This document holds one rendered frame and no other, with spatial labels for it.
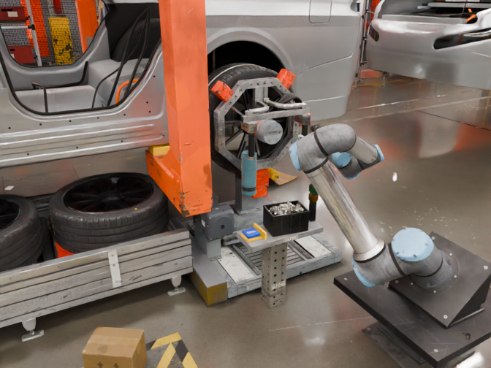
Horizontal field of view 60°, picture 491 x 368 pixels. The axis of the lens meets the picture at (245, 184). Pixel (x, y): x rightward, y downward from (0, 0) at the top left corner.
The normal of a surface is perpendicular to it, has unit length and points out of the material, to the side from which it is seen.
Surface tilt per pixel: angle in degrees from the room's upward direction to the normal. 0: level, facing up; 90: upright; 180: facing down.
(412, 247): 39
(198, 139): 90
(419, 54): 89
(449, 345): 0
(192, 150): 90
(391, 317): 0
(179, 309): 0
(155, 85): 90
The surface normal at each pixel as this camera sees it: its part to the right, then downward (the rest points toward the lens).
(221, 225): 0.46, 0.36
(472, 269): -0.60, -0.55
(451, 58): -0.62, 0.33
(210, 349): 0.00, -0.91
